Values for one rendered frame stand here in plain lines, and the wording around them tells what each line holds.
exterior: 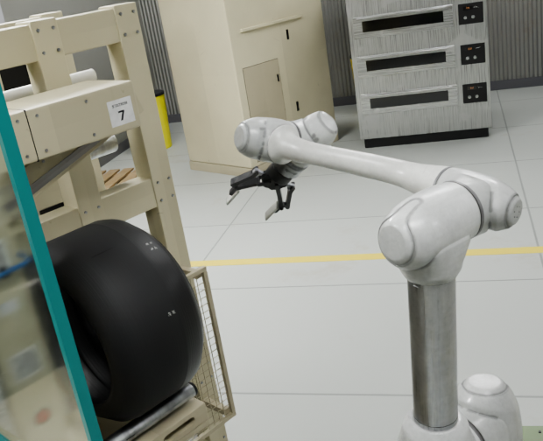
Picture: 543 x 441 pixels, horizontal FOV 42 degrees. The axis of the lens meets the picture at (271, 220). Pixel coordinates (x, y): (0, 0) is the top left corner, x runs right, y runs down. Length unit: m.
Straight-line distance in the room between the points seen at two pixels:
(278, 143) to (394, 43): 5.71
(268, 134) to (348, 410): 2.02
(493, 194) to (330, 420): 2.15
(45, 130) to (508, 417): 1.45
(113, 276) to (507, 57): 8.31
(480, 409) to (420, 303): 0.41
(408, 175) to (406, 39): 5.79
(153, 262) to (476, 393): 0.88
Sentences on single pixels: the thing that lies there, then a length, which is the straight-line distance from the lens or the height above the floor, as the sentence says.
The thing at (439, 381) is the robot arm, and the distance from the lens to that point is 1.60.
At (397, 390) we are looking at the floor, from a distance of 3.62.
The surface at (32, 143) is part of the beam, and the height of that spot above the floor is 1.69.
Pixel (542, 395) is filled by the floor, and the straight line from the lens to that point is 3.59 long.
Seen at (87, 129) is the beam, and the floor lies 1.68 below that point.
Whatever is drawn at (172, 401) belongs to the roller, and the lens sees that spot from 2.15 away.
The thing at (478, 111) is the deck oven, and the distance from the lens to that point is 7.56.
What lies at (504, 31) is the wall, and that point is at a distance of 9.71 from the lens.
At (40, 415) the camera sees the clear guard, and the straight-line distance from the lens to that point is 1.28.
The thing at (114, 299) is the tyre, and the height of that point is 1.33.
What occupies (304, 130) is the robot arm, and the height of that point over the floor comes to 1.64.
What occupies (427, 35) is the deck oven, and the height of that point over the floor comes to 1.11.
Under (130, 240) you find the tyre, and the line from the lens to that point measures 1.95.
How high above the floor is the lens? 2.08
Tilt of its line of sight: 20 degrees down
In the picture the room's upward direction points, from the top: 9 degrees counter-clockwise
